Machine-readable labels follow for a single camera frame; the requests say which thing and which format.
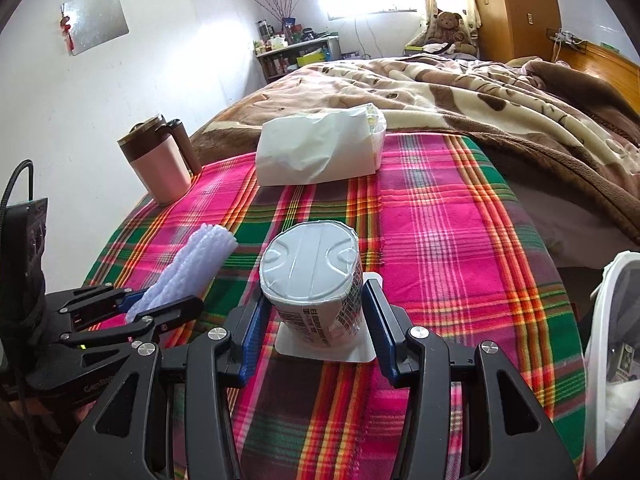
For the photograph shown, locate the white foam net sleeve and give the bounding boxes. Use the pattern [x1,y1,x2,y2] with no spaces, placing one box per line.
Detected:
[125,223,239,324]

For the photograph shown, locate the white yogurt cup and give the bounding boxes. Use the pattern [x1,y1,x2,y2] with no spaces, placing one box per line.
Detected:
[259,220,375,363]

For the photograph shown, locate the white long medicine box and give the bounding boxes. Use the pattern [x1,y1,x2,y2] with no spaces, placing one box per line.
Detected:
[616,344,636,377]

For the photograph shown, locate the white round trash bin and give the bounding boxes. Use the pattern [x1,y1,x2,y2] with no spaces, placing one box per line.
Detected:
[585,252,639,479]

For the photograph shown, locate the person's left hand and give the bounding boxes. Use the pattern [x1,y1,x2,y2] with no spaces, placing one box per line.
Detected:
[75,402,96,422]

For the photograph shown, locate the pink brown travel mug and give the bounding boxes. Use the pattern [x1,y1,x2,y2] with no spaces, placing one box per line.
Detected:
[118,114,202,206]

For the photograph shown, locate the pink plaid bed cloth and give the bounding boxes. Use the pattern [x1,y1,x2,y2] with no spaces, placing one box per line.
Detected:
[87,132,585,479]

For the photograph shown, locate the red hanging knot ornament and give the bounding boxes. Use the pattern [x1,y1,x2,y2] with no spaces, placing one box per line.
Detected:
[60,15,74,54]

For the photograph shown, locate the white tissue pack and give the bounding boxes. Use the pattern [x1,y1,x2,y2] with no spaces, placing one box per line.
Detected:
[255,104,387,186]

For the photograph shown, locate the cluttered side table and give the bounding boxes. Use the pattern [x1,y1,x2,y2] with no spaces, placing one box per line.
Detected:
[255,35,342,84]

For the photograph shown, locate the brown beige fleece blanket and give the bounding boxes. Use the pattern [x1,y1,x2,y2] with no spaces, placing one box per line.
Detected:
[191,54,639,243]

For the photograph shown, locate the purple branch decoration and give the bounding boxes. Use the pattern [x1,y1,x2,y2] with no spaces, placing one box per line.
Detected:
[249,0,317,26]

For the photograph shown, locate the wooden headboard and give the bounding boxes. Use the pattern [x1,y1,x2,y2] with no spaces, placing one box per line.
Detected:
[553,40,640,112]

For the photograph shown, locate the brown teddy bear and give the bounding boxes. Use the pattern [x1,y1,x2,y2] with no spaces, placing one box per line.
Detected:
[426,11,477,56]

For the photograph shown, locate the wooden wardrobe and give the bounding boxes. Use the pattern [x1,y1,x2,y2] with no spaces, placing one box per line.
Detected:
[475,0,561,63]

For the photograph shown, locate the silver wall mirror panel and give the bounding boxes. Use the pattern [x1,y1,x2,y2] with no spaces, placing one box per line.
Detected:
[61,0,129,55]

